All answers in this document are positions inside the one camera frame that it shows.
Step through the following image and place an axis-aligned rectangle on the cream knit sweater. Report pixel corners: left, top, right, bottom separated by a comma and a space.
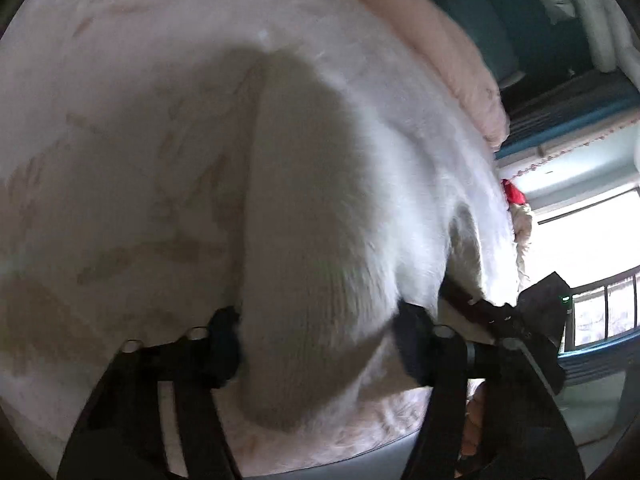
240, 53, 518, 429

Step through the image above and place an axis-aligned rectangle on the person's right hand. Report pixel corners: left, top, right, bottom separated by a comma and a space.
460, 382, 486, 457

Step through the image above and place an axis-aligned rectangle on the cream fluffy cloth on windowsill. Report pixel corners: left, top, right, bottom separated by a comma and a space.
509, 204, 534, 292

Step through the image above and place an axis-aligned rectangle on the red cloth on windowsill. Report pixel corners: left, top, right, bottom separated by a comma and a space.
501, 179, 528, 206

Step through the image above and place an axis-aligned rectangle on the pink butterfly bedspread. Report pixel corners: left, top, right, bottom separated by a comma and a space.
0, 0, 522, 478

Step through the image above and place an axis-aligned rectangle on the teal upholstered headboard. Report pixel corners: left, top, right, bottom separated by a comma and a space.
433, 0, 593, 96

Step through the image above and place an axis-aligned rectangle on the pink folded duvet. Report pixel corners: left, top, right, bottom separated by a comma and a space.
361, 0, 509, 151

